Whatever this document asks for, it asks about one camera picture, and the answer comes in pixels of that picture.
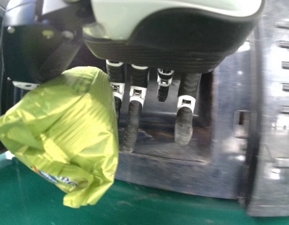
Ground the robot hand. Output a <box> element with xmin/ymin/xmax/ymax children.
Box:
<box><xmin>0</xmin><ymin>0</ymin><xmax>267</xmax><ymax>153</ymax></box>

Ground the black oven with glass door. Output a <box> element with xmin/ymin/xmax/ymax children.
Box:
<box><xmin>0</xmin><ymin>0</ymin><xmax>289</xmax><ymax>218</ymax></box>

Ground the yellow-green biscuit packet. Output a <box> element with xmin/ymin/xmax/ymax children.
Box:
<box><xmin>0</xmin><ymin>66</ymin><xmax>120</xmax><ymax>209</ymax></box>

